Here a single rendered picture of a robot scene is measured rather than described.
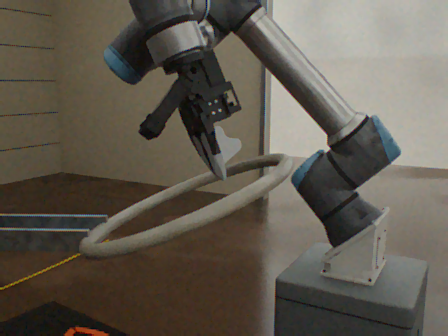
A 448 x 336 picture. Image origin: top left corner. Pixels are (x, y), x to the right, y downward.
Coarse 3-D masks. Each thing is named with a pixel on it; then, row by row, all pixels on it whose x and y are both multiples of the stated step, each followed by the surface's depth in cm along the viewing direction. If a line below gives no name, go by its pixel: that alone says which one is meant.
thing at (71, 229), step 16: (0, 224) 113; (16, 224) 112; (32, 224) 112; (48, 224) 111; (64, 224) 111; (80, 224) 110; (96, 224) 109; (0, 240) 101; (16, 240) 101; (32, 240) 100; (48, 240) 100; (64, 240) 99; (80, 240) 99
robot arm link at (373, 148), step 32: (224, 0) 134; (256, 0) 134; (224, 32) 139; (256, 32) 134; (288, 64) 135; (320, 96) 136; (352, 128) 136; (384, 128) 135; (352, 160) 138; (384, 160) 137
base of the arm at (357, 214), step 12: (348, 204) 141; (360, 204) 141; (372, 204) 144; (324, 216) 144; (336, 216) 142; (348, 216) 140; (360, 216) 140; (372, 216) 139; (324, 228) 148; (336, 228) 141; (348, 228) 139; (360, 228) 137; (336, 240) 142
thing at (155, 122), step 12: (180, 84) 73; (192, 84) 74; (168, 96) 73; (180, 96) 73; (156, 108) 72; (168, 108) 73; (144, 120) 73; (156, 120) 72; (144, 132) 72; (156, 132) 72
